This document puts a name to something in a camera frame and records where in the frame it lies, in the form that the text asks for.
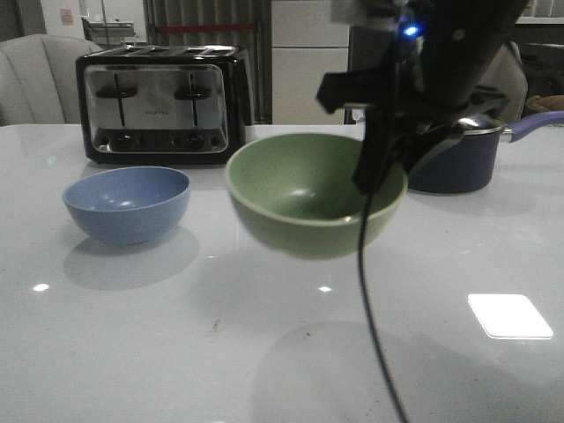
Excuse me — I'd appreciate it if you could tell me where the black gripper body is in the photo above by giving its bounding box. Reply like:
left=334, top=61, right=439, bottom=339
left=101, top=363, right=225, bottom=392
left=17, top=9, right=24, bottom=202
left=316, top=26, right=510, bottom=126

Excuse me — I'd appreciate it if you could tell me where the blue plastic bowl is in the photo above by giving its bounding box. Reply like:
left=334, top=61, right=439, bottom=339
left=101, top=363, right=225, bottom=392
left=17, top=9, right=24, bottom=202
left=63, top=167, right=190, bottom=245

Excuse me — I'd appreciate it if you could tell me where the dark blue saucepan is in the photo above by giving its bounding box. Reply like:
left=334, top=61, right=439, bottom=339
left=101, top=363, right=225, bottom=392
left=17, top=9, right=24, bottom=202
left=408, top=111, right=563, bottom=195

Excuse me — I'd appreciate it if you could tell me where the metal rack trolley background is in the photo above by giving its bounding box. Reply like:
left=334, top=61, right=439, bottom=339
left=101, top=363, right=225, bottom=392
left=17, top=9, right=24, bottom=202
left=78, top=0, right=147, bottom=48

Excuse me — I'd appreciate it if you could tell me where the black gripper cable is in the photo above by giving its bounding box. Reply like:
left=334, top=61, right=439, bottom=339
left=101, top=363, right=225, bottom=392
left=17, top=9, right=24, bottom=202
left=357, top=189, right=411, bottom=423

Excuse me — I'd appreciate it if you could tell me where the white refrigerator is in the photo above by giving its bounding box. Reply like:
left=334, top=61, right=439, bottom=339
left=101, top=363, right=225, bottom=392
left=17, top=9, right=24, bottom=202
left=271, top=1, right=349, bottom=125

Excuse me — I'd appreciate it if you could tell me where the black and steel toaster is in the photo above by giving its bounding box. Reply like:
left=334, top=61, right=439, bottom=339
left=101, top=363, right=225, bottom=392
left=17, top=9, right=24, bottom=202
left=76, top=45, right=255, bottom=166

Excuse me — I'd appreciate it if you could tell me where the left grey upholstered chair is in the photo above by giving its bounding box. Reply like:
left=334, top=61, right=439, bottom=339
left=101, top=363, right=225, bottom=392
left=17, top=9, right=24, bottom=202
left=1, top=33, right=100, bottom=126

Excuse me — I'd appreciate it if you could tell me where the glass pot lid blue knob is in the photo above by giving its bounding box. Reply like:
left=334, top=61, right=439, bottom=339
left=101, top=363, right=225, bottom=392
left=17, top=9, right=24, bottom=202
left=454, top=114, right=504, bottom=136

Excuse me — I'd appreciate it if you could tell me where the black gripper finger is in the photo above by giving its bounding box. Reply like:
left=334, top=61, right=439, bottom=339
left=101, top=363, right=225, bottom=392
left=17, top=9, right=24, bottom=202
left=352, top=107, right=407, bottom=194
left=403, top=125, right=463, bottom=176

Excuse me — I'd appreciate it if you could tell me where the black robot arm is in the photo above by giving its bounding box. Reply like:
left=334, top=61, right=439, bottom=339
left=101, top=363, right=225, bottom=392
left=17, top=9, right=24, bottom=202
left=316, top=1, right=524, bottom=194

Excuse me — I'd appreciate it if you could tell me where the right grey upholstered chair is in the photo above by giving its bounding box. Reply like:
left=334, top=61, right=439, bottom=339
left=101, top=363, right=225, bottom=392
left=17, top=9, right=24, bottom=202
left=479, top=41, right=528, bottom=123

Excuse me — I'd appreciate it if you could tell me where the grey upholstered chair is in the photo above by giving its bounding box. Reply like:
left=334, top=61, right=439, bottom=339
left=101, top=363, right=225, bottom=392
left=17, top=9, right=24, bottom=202
left=1, top=33, right=100, bottom=126
left=479, top=41, right=528, bottom=123

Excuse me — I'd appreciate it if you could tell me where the green plastic bowl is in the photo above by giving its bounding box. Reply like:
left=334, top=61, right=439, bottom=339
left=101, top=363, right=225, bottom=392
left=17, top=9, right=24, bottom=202
left=226, top=133, right=407, bottom=260

